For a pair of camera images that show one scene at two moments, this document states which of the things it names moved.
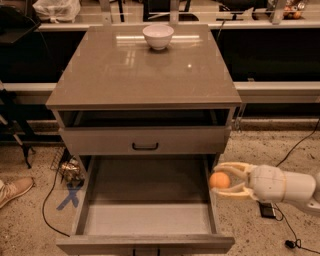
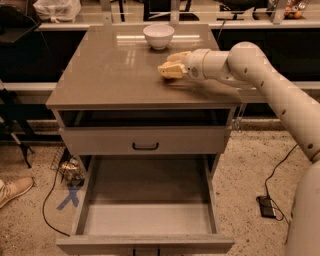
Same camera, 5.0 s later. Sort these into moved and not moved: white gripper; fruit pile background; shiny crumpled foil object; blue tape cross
Moved: white gripper
Not moved: shiny crumpled foil object; fruit pile background; blue tape cross
